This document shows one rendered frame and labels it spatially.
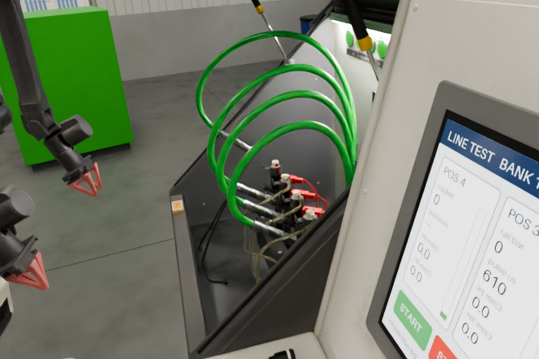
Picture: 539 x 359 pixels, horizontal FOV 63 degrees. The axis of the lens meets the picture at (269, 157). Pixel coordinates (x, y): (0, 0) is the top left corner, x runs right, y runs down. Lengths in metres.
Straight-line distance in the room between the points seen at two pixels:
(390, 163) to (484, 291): 0.21
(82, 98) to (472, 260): 3.98
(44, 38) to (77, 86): 0.47
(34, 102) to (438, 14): 1.03
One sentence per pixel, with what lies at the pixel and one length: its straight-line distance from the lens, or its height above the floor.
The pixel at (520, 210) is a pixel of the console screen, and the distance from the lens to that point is 0.43.
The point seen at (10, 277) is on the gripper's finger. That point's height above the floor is 1.04.
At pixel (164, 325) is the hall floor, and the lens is 2.33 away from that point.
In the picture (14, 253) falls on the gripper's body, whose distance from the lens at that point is 1.00.
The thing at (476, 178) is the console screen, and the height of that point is 1.37.
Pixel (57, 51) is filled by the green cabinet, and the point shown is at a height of 1.01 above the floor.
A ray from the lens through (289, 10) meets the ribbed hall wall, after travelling 8.01.
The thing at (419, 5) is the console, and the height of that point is 1.52.
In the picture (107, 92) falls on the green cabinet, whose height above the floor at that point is 0.60.
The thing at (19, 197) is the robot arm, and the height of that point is 1.20.
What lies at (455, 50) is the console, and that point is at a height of 1.48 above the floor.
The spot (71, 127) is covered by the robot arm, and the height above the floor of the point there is 1.20.
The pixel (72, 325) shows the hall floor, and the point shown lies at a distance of 2.51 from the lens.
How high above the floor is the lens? 1.57
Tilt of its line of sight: 24 degrees down
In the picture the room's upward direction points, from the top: 4 degrees counter-clockwise
